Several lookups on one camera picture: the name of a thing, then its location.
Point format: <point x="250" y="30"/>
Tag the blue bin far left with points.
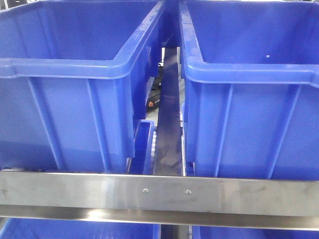
<point x="73" y="82"/>

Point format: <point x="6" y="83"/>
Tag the blue plastic bin centre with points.
<point x="251" y="74"/>

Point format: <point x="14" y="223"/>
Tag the blue lower bin centre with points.
<point x="202" y="232"/>

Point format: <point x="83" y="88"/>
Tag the blue lower bin left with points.
<point x="58" y="229"/>

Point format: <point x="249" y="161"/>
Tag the steel divider rail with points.
<point x="168" y="150"/>

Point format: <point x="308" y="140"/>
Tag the steel shelf front rail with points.
<point x="175" y="200"/>

